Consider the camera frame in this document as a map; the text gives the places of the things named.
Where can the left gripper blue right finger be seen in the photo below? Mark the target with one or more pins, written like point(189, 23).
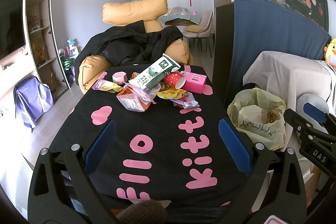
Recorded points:
point(239, 154)

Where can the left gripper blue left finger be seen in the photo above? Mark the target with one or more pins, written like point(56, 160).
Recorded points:
point(96, 151)

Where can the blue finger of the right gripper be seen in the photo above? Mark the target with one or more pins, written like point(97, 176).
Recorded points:
point(314, 112)

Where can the orange plastic tissue bag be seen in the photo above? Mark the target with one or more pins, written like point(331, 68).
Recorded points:
point(135, 99)

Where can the purple chip packet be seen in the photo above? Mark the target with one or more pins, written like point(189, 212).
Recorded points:
point(106, 86)

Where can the pink cartoon snack packet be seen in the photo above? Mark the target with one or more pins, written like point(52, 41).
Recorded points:
point(188, 101)

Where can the green white milk carton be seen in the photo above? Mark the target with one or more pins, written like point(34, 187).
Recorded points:
point(156, 72)

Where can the yellow snack wrapper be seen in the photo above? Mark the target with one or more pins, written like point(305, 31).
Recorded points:
point(172, 94)

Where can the red paper cup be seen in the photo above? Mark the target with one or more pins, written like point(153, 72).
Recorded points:
point(175, 79)

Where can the yellow trash bag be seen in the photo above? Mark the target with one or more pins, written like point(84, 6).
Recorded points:
point(260, 115)

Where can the white cloth covered seat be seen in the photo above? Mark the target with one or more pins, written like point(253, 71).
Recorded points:
point(296, 80)

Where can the black Hello Kitty tablecloth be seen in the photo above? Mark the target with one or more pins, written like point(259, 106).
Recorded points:
point(164, 153)

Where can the yellow duck plush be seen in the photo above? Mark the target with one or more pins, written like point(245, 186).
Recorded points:
point(330, 53)

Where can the purple covered object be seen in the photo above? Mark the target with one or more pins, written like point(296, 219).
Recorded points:
point(32, 99)

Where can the pink toy box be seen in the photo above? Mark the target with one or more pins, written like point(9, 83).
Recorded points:
point(194, 82)

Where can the dark blue cloth cover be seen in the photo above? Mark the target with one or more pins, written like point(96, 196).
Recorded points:
point(261, 25)

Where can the black jacket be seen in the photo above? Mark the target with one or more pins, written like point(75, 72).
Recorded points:
point(130, 44)

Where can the black television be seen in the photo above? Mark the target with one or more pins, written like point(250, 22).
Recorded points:
point(11, 26)

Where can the beige dining chair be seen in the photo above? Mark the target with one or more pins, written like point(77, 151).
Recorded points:
point(200, 31)

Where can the orange sofa chair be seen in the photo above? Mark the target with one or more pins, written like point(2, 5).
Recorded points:
point(122, 14)

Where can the wooden shelf unit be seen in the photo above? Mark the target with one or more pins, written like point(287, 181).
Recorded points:
point(41, 41)

